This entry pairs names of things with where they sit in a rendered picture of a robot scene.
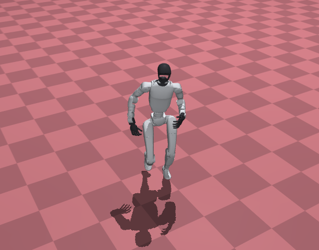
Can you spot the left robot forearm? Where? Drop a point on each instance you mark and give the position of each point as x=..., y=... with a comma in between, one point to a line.
x=182, y=108

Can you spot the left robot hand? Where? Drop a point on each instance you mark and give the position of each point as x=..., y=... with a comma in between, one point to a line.
x=179, y=121

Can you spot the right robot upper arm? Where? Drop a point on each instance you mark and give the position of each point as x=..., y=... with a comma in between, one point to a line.
x=143, y=88

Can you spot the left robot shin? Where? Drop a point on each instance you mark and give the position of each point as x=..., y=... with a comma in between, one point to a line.
x=168, y=161

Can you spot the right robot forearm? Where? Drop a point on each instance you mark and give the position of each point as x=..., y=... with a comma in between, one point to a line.
x=131, y=107

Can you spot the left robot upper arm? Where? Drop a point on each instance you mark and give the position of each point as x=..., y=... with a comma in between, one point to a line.
x=178, y=92

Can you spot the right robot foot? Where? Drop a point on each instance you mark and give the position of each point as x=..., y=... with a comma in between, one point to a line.
x=148, y=168

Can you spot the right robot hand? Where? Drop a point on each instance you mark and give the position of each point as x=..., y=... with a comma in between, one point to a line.
x=134, y=129

